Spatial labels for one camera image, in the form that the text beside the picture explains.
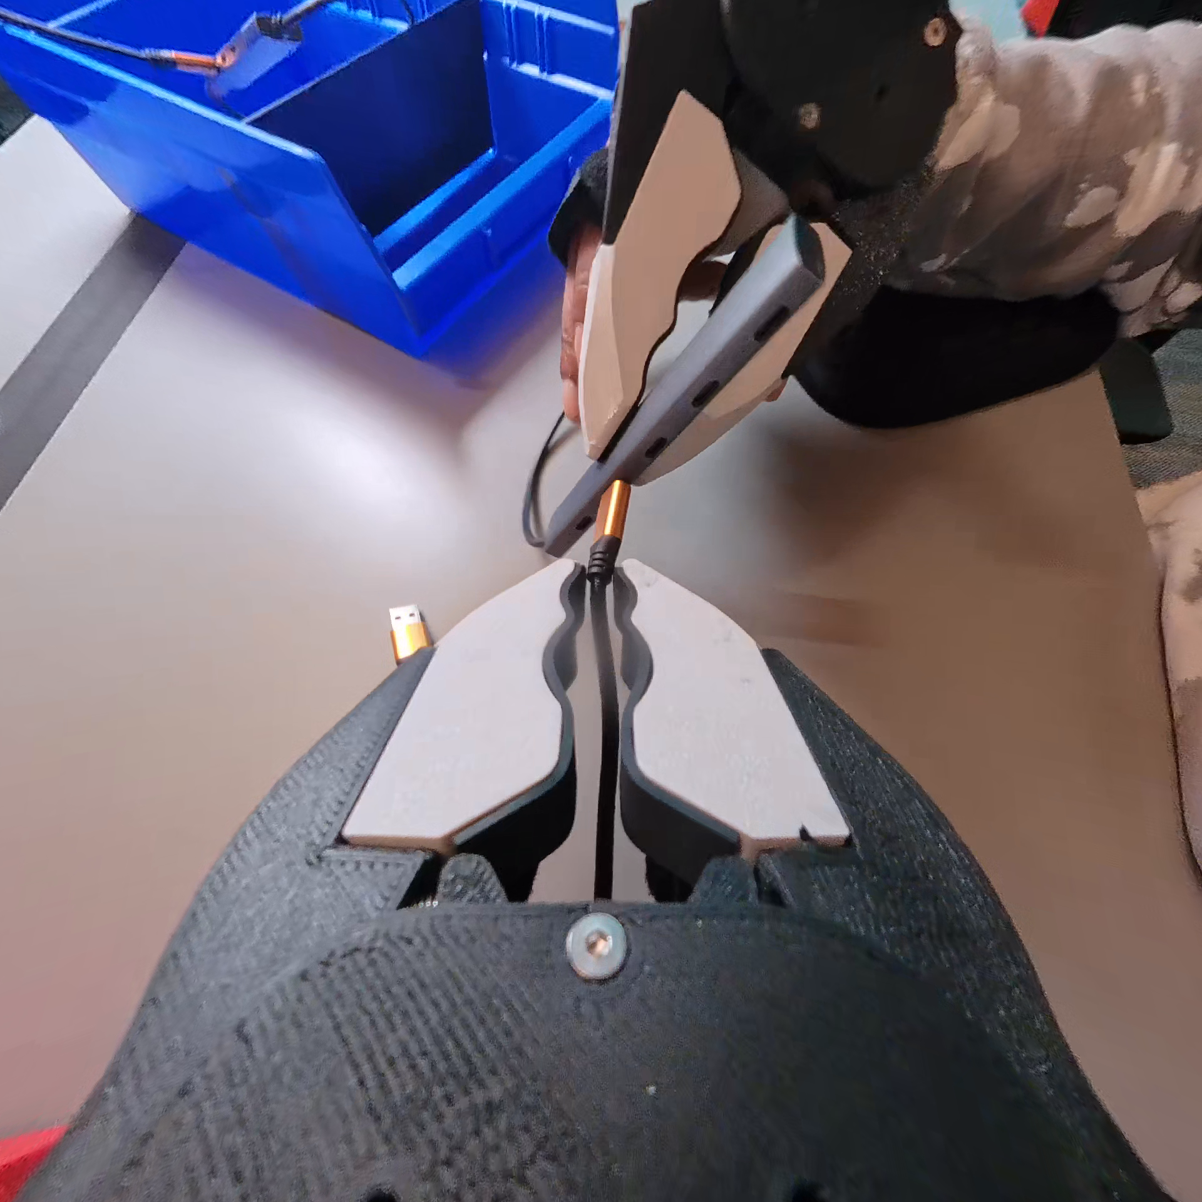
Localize black chair armrest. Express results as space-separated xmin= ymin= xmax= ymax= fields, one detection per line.
xmin=1103 ymin=338 xmax=1174 ymax=446

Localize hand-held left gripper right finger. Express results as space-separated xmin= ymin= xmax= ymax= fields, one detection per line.
xmin=615 ymin=559 xmax=854 ymax=861

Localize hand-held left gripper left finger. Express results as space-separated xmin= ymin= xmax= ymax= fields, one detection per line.
xmin=337 ymin=559 xmax=580 ymax=855

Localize black cable slim gold plugs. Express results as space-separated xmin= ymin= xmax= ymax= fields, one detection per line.
xmin=387 ymin=480 xmax=630 ymax=902

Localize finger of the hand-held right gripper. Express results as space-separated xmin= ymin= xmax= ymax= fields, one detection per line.
xmin=577 ymin=89 xmax=788 ymax=461
xmin=623 ymin=228 xmax=854 ymax=489

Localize black honeycomb pad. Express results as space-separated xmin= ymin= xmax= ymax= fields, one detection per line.
xmin=798 ymin=283 xmax=1123 ymax=431

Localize person's right forearm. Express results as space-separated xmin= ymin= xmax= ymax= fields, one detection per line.
xmin=835 ymin=0 xmax=1202 ymax=340

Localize blue plastic bin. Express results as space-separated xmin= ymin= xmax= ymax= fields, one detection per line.
xmin=0 ymin=0 xmax=620 ymax=361

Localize red plastic bin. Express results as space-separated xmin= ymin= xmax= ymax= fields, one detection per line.
xmin=0 ymin=1125 xmax=68 ymax=1202

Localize person's torso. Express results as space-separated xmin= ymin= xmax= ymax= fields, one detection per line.
xmin=1136 ymin=480 xmax=1202 ymax=875

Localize person's right hand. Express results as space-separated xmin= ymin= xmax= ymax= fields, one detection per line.
xmin=557 ymin=245 xmax=603 ymax=423

